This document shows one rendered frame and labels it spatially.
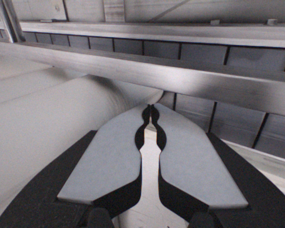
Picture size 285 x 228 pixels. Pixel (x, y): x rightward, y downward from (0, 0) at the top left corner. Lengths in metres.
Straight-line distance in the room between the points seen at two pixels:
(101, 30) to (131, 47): 0.04
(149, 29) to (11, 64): 0.18
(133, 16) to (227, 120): 0.17
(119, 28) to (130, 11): 0.05
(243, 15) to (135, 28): 0.10
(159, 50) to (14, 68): 0.19
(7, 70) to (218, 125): 0.25
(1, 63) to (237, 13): 0.27
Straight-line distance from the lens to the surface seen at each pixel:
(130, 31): 0.19
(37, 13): 0.41
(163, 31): 0.17
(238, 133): 0.18
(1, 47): 0.20
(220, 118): 0.17
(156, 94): 0.16
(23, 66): 0.28
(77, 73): 0.17
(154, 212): 0.45
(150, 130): 0.16
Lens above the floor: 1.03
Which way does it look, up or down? 46 degrees down
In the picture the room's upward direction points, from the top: 128 degrees counter-clockwise
